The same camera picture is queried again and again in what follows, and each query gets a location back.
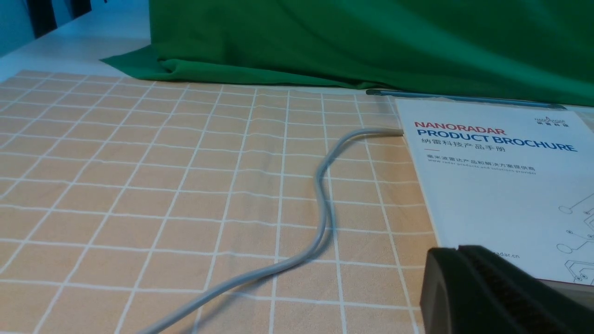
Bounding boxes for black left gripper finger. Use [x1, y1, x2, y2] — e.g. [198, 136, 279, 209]
[420, 245, 594, 334]

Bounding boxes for white Nanoradar product brochure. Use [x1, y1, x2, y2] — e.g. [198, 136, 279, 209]
[395, 99, 594, 286]

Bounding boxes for green backdrop cloth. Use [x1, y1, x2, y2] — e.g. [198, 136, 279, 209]
[103, 0, 594, 106]

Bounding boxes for orange checkered tablecloth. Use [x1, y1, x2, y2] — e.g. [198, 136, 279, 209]
[0, 71, 435, 334]

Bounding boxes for grey lamp power cable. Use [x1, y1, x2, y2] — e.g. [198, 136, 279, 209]
[137, 128, 404, 334]

